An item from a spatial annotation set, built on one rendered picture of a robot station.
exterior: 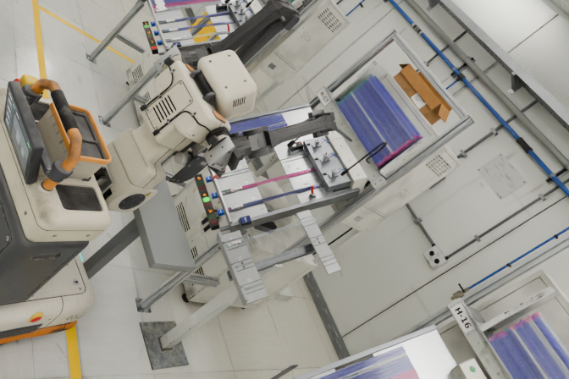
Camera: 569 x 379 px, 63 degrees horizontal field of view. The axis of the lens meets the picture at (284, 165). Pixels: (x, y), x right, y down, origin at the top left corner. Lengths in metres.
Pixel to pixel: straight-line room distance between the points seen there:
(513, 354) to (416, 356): 0.38
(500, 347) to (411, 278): 1.83
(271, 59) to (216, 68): 1.96
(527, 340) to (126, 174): 1.66
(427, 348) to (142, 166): 1.42
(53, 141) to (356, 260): 3.01
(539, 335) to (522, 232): 1.69
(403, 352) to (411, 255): 1.83
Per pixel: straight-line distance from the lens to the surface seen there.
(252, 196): 2.43
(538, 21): 4.41
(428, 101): 2.93
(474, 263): 3.79
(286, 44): 3.57
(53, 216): 1.50
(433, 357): 2.25
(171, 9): 3.69
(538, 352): 2.16
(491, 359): 2.22
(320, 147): 2.60
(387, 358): 2.16
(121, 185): 1.83
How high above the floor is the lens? 1.79
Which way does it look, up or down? 18 degrees down
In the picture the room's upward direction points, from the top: 51 degrees clockwise
